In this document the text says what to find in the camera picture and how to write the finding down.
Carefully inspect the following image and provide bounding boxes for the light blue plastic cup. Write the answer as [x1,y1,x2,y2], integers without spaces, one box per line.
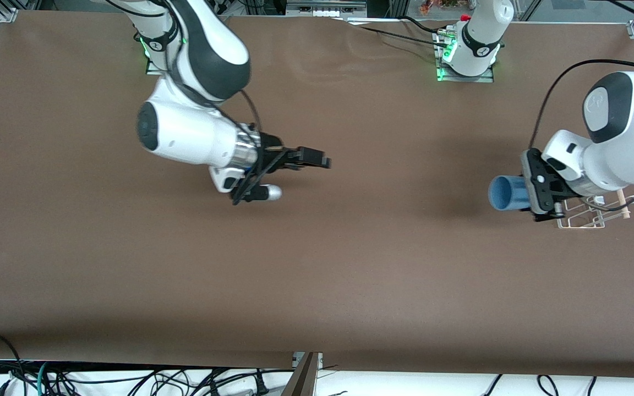
[488,175,533,212]

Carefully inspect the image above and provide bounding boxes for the brown table cover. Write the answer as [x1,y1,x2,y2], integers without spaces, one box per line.
[0,10,634,379]

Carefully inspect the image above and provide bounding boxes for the white power strip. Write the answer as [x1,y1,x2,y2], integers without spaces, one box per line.
[286,0,368,18]

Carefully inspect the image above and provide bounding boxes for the orange background items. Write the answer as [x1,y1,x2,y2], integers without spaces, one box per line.
[419,0,461,14]

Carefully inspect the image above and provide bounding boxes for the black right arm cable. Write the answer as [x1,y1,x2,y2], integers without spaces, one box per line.
[232,88,285,207]

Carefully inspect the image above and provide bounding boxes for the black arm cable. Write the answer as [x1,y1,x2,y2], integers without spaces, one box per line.
[529,0,634,152]
[232,88,285,207]

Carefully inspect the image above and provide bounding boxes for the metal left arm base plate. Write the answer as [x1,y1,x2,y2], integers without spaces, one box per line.
[434,27,495,83]

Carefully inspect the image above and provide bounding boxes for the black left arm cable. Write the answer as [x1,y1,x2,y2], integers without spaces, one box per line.
[529,0,634,152]

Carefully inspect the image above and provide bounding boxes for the metal frame bracket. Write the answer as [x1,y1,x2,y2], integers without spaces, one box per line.
[292,352,323,370]

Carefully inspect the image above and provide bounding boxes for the dark frame beam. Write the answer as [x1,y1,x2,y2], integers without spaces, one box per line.
[281,352,319,396]

